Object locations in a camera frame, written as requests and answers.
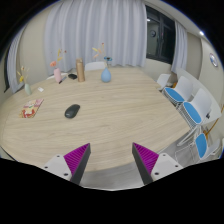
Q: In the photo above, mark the round wall clock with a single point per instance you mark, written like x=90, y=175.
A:
x=213, y=60

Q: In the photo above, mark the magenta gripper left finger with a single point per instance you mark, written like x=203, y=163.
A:
x=71, y=166

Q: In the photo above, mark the dark window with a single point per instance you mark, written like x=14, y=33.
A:
x=160, y=36

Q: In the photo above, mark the white curtain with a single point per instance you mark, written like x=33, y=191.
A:
x=181, y=47
x=12, y=62
x=95, y=29

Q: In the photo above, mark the blue seat white chair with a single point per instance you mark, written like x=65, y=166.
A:
x=202, y=109
x=181, y=92
x=204, y=150

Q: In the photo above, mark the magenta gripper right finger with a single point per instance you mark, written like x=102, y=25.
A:
x=153, y=166

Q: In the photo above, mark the green vase with yellow flowers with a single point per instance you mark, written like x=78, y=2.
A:
x=23, y=78

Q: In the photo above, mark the black pen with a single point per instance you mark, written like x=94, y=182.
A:
x=62, y=80

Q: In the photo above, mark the small white card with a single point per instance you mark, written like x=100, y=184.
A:
x=40, y=89

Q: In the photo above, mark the small black object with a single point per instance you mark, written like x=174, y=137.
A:
x=72, y=76

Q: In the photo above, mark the pink vase with flowers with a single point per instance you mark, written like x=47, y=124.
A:
x=55, y=65

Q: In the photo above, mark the copper metal bottle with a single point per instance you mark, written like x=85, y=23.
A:
x=80, y=70

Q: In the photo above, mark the blue ceramic vase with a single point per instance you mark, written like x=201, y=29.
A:
x=106, y=75

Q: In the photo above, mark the white curtain right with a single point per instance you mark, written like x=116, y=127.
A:
x=181, y=47

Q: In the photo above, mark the white chair far right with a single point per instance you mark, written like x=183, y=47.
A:
x=163, y=80

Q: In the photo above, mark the black computer mouse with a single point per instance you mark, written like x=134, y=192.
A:
x=72, y=111

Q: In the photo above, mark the white curtain centre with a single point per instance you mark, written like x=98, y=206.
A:
x=95, y=29

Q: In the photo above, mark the white curtain left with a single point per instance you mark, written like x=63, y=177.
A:
x=12, y=62

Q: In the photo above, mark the white chair behind table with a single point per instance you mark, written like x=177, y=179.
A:
x=94, y=66

